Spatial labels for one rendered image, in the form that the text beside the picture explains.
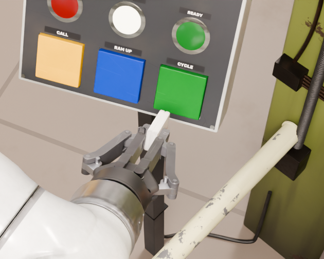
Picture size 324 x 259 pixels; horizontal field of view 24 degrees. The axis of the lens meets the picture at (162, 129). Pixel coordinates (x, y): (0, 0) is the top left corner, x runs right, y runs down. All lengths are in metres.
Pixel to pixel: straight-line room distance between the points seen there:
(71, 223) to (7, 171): 0.08
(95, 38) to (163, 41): 0.11
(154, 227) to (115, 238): 1.16
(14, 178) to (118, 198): 0.13
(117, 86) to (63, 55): 0.10
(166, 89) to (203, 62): 0.07
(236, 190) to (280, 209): 0.45
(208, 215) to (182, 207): 0.72
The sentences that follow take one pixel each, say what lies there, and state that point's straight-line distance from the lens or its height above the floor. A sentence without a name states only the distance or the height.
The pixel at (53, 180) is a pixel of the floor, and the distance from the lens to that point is 2.23.
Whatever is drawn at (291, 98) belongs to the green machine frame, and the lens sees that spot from 1.54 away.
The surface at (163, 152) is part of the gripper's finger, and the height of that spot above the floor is 1.10.
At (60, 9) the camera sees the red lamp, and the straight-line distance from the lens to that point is 1.17.
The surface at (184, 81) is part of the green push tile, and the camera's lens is 1.14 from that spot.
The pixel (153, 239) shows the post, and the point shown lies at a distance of 2.00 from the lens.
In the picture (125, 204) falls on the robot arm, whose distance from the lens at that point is 0.83.
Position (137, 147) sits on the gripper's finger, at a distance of 0.98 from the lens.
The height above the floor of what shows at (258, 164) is 0.64.
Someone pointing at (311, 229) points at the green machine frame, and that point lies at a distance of 1.89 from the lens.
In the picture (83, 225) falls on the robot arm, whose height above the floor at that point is 1.28.
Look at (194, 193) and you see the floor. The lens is 2.19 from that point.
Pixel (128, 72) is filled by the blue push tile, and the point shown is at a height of 1.02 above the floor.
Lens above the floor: 1.97
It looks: 59 degrees down
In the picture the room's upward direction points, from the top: straight up
